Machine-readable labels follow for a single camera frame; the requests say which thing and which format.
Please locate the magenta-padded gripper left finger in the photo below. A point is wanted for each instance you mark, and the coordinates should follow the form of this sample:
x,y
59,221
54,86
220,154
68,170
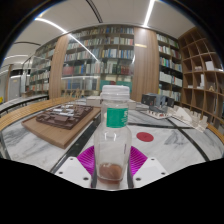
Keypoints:
x,y
75,170

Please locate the brown building model on board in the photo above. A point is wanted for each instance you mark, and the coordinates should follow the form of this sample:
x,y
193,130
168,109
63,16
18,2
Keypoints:
x,y
60,123

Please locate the beige architectural building model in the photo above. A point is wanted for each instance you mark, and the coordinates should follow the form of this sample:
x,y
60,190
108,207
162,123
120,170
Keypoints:
x,y
93,101

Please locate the flat round red coaster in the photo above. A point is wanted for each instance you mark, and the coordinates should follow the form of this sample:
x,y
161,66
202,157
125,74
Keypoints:
x,y
145,137

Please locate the wooden cubby shelf unit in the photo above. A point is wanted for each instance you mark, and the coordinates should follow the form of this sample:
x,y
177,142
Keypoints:
x,y
203,76

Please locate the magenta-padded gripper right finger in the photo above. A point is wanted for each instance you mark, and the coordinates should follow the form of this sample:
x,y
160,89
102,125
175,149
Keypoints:
x,y
148,170

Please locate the tall bookshelf with books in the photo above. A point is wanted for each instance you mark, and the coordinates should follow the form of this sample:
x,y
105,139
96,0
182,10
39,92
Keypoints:
x,y
110,56
41,70
170,70

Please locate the white architectural site model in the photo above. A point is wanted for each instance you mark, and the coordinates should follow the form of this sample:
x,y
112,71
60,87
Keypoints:
x,y
191,118

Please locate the clear plastic bottle white cap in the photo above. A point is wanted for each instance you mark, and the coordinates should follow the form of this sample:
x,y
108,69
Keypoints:
x,y
112,143

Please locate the curved wooden slat bench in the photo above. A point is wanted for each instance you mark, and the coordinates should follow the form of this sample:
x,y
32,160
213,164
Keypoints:
x,y
26,111
216,131

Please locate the dark grey building model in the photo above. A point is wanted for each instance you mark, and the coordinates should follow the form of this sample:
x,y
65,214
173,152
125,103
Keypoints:
x,y
156,103

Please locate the long ceiling light strip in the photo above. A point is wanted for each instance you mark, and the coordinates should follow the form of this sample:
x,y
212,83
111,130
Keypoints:
x,y
53,22
148,13

